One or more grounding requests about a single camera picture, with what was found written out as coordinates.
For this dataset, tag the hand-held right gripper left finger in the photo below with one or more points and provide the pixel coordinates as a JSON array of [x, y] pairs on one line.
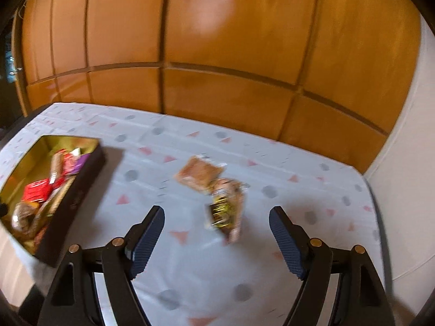
[[146, 244]]

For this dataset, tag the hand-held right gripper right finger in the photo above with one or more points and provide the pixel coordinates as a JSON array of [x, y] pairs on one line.
[[287, 244]]

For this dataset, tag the gold and black snack packet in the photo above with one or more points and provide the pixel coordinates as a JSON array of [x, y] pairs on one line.
[[226, 210]]

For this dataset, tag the gold-lined tin box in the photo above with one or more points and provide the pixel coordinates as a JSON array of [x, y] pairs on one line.
[[81, 190]]

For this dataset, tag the purple snack packet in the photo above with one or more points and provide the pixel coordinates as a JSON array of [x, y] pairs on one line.
[[81, 162]]

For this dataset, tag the cracker packet with green edge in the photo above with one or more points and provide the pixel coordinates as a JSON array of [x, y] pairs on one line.
[[57, 166]]

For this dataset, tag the printed tablecloth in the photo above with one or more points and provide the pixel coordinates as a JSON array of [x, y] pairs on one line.
[[190, 271]]

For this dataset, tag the orange-brown snack packet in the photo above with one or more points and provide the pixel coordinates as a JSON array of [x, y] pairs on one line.
[[196, 176]]

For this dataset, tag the red and white snack packet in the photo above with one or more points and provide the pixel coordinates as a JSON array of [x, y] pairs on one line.
[[72, 162]]

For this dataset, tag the brown round snack packet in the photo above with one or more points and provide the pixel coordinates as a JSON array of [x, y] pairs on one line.
[[24, 218]]

